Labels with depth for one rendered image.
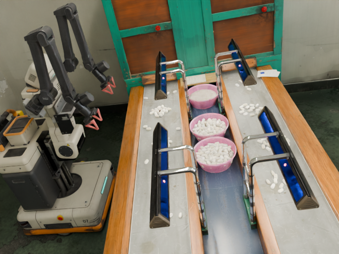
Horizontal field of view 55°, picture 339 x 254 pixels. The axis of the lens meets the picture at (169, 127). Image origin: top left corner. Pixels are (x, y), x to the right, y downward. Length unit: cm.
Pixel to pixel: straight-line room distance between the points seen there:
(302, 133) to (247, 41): 102
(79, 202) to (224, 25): 179
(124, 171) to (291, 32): 240
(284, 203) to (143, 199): 74
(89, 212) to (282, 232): 146
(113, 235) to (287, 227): 83
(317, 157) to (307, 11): 200
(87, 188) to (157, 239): 121
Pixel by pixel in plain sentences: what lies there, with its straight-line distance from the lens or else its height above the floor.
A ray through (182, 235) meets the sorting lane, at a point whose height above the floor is 74.
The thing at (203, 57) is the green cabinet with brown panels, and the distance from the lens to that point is 280.
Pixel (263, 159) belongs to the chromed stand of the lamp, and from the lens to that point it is 141.
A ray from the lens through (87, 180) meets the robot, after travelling 280.
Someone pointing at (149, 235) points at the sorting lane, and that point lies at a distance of 168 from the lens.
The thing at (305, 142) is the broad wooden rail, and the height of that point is 76.
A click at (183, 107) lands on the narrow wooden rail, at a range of 244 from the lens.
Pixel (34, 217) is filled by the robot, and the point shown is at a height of 26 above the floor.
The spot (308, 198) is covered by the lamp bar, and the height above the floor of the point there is 110.
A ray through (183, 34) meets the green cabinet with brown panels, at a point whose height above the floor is 115.
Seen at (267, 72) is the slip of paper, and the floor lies 77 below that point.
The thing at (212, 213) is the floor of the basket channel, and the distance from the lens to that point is 179.
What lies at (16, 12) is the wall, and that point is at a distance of 393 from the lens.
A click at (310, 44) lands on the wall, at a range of 379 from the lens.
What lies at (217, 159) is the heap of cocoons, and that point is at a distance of 198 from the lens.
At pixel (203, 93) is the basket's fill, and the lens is 265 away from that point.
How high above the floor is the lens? 206
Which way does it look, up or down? 35 degrees down
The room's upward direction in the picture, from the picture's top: 12 degrees counter-clockwise
